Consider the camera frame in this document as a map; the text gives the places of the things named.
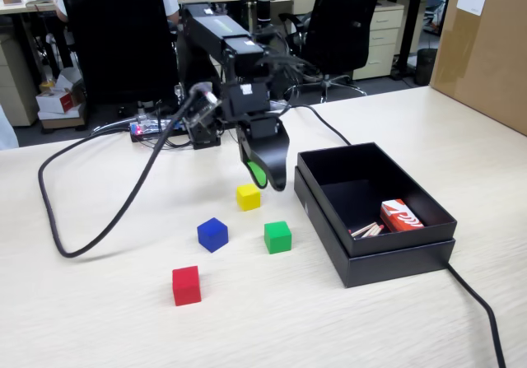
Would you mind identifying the controller board with red light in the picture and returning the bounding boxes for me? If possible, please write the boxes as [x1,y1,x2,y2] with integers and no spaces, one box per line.
[129,119,193,143]

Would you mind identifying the wide black office chair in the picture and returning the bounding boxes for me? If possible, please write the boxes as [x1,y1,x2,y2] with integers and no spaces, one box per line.
[56,0,179,106]

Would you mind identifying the orange white matchbox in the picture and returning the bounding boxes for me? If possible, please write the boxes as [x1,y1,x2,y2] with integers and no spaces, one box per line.
[379,198,425,233]

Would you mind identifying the black office chair with armrests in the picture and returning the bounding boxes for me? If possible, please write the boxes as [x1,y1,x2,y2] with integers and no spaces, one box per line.
[278,0,385,104]

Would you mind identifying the large cardboard box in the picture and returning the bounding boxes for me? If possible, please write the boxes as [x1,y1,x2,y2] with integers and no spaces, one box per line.
[427,0,527,137]

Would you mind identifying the black waste bin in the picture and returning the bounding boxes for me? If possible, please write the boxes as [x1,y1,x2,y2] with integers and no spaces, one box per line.
[414,48,439,86]

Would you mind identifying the yellow cube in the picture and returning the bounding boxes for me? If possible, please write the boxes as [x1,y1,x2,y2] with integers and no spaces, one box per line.
[236,183,262,212]

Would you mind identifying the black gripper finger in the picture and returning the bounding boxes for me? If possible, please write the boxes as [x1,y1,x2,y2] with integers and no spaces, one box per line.
[250,124,291,192]

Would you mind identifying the beige drawer cabinet with handles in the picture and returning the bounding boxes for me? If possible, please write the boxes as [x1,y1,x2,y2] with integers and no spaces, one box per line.
[352,3,405,82]

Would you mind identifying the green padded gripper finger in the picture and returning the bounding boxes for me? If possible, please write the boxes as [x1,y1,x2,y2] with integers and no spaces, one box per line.
[236,125,271,189]

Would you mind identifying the beige low cabinet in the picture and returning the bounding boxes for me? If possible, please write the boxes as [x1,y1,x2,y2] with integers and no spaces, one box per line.
[0,34,40,128]

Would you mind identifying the thin black servo wires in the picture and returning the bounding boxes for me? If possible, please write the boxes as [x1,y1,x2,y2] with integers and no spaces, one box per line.
[156,30,318,151]

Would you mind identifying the red cube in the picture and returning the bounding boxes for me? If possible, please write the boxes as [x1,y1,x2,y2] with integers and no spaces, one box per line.
[171,265,203,307]

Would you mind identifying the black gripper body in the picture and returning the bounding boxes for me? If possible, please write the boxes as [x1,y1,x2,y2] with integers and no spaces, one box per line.
[221,82,285,138]

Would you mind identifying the black open box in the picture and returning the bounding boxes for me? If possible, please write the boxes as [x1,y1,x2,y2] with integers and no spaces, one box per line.
[293,165,457,289]

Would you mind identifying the thick black camera cable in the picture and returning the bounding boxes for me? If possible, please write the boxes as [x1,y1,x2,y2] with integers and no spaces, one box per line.
[37,82,211,259]

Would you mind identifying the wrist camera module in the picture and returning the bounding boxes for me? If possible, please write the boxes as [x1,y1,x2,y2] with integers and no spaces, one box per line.
[180,82,223,129]

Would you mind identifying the blue cube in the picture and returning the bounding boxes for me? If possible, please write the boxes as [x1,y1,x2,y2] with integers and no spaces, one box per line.
[196,217,229,254]

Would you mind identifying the black open box tray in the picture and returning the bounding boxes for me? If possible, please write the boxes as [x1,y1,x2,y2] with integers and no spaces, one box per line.
[296,141,459,258]

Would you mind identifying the green cube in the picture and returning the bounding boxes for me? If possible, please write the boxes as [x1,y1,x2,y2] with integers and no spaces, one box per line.
[263,221,292,255]

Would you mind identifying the white red cardboard box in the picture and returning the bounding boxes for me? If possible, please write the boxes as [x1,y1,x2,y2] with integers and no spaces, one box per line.
[35,67,88,131]

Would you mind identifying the beige desk with black legs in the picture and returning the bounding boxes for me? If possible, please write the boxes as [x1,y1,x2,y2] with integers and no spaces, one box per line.
[230,0,454,82]

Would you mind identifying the white shipping label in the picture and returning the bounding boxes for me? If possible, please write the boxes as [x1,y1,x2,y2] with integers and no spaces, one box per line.
[455,0,488,16]

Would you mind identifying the black power cable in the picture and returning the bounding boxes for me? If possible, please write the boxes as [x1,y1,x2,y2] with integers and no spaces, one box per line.
[283,104,506,368]

